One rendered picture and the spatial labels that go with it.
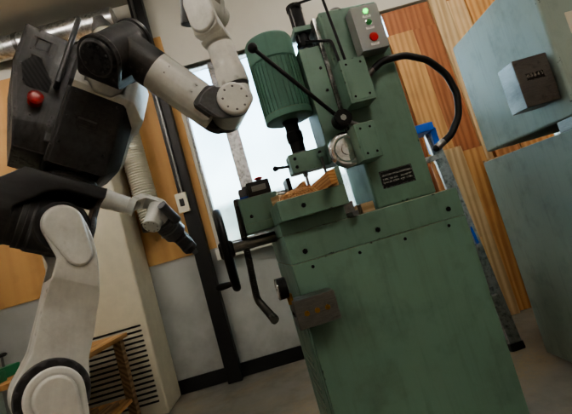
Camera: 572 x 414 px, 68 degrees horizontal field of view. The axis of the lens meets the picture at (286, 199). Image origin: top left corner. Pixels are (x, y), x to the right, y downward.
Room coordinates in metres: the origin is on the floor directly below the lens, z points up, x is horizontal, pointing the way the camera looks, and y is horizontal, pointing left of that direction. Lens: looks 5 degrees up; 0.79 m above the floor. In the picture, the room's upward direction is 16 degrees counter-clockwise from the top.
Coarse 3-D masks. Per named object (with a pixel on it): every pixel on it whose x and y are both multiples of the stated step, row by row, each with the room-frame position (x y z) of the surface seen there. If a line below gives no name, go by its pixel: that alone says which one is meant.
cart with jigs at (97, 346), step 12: (120, 336) 2.37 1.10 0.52; (96, 348) 2.11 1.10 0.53; (120, 348) 2.39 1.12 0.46; (120, 360) 2.39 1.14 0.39; (0, 372) 1.88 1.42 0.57; (12, 372) 2.02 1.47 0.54; (120, 372) 2.39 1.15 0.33; (0, 384) 1.85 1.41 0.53; (132, 384) 2.42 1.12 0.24; (132, 396) 2.39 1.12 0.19; (96, 408) 2.32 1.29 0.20; (108, 408) 2.25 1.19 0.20; (120, 408) 2.26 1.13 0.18; (132, 408) 2.39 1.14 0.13
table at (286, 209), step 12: (312, 192) 1.22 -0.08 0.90; (324, 192) 1.22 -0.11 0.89; (336, 192) 1.23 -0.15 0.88; (276, 204) 1.21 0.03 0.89; (288, 204) 1.21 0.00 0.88; (300, 204) 1.21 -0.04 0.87; (312, 204) 1.22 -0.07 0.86; (324, 204) 1.22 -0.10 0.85; (336, 204) 1.23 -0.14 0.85; (276, 216) 1.29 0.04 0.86; (288, 216) 1.21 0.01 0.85; (300, 216) 1.21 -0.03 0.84; (252, 228) 1.40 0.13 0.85; (264, 228) 1.40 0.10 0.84
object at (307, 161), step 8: (304, 152) 1.46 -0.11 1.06; (312, 152) 1.47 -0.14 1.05; (288, 160) 1.48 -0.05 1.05; (296, 160) 1.46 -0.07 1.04; (304, 160) 1.46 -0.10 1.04; (312, 160) 1.47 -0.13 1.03; (320, 160) 1.47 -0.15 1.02; (328, 160) 1.47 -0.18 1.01; (296, 168) 1.45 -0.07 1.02; (304, 168) 1.46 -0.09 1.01; (312, 168) 1.47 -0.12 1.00; (320, 168) 1.50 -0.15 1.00; (304, 176) 1.49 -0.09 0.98
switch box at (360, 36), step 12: (348, 12) 1.38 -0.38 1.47; (360, 12) 1.37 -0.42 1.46; (372, 12) 1.38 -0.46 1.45; (348, 24) 1.41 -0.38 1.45; (360, 24) 1.37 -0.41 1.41; (372, 24) 1.38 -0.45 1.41; (360, 36) 1.37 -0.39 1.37; (384, 36) 1.38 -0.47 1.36; (360, 48) 1.38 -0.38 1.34; (372, 48) 1.37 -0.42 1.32; (384, 48) 1.39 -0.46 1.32
